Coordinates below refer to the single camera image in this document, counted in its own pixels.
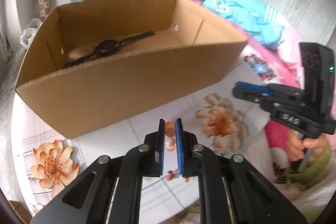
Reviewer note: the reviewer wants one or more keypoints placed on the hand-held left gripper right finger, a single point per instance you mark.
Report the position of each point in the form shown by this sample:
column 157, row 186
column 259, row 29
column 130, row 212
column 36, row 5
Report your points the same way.
column 179, row 150

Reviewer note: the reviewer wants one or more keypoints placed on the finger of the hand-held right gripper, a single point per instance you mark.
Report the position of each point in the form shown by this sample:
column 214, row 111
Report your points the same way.
column 252, row 87
column 246, row 94

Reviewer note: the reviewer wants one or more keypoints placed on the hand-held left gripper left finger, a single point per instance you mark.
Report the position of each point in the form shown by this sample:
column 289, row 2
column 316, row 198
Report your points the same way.
column 161, row 150

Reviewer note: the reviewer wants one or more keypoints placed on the brown cardboard box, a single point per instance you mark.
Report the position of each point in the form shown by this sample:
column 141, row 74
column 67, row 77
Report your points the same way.
column 118, row 87

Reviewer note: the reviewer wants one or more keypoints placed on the person's right forearm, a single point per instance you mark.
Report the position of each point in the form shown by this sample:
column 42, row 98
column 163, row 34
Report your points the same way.
column 315, row 171

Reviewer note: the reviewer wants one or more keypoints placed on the person's right hand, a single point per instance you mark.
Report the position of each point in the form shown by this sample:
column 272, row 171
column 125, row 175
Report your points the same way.
column 295, row 146

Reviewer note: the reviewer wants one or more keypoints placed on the teal flowered blanket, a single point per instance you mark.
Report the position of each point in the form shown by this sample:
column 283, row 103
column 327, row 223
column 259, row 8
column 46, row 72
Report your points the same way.
column 236, row 11

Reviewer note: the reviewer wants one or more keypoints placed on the black wrist watch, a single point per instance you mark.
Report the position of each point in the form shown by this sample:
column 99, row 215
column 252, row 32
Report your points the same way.
column 107, row 45

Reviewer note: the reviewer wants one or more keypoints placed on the white plastic bag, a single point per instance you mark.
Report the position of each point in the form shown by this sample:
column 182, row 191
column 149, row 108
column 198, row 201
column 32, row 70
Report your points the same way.
column 27, row 35

